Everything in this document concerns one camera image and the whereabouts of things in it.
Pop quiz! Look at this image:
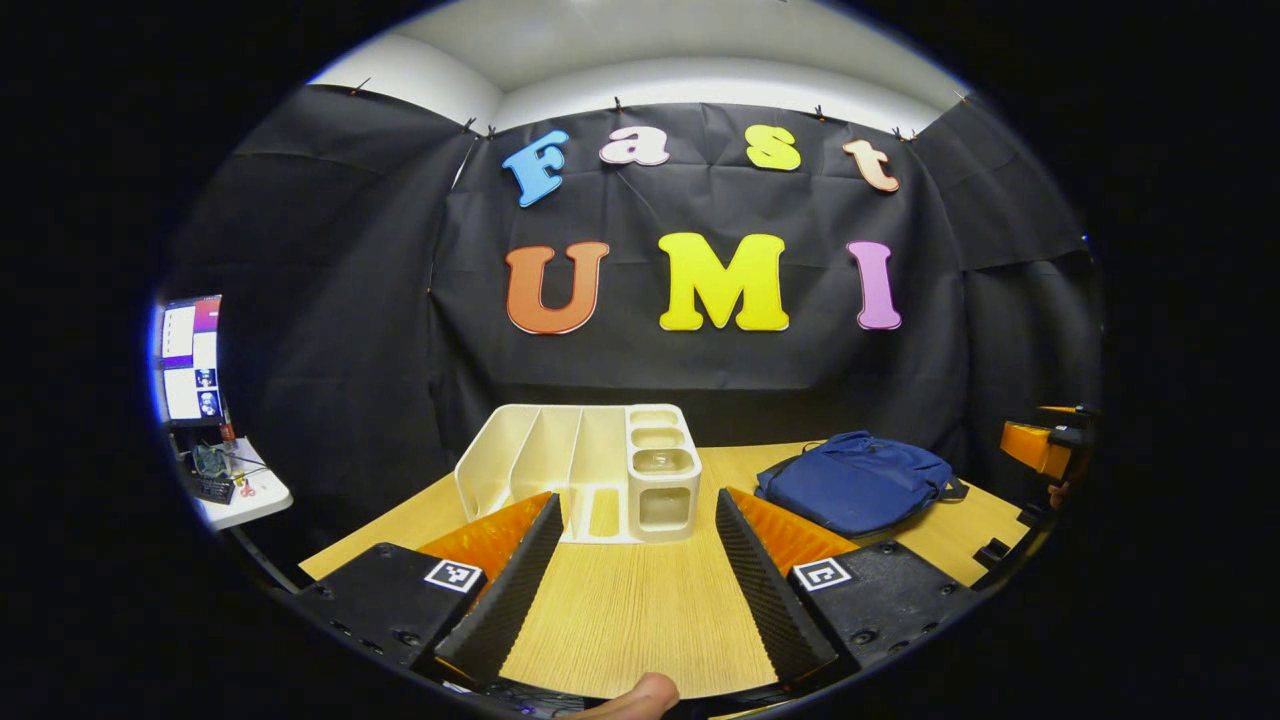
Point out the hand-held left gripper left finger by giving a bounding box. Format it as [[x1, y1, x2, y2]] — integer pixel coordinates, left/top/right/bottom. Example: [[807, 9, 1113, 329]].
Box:
[[293, 491, 565, 691]]

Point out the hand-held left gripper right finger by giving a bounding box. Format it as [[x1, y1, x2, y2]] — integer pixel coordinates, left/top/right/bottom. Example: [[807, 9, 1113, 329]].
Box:
[[714, 486, 983, 689]]

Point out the blue schoolbag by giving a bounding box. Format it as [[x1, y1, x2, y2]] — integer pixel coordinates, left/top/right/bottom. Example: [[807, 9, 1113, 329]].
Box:
[[755, 430, 969, 539]]

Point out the cream plastic bookshelf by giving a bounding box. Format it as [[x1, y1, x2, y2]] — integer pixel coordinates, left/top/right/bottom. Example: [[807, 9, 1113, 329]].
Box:
[[455, 403, 703, 546]]

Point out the black backdrop cloth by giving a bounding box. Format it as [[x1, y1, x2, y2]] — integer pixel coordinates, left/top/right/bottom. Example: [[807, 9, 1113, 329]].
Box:
[[155, 85, 1106, 541]]

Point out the white side table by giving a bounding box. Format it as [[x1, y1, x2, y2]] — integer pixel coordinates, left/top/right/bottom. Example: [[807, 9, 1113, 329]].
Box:
[[188, 437, 295, 532]]

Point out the computer monitor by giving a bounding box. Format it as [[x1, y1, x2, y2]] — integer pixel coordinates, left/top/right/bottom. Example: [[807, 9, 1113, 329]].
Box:
[[152, 294, 227, 429]]

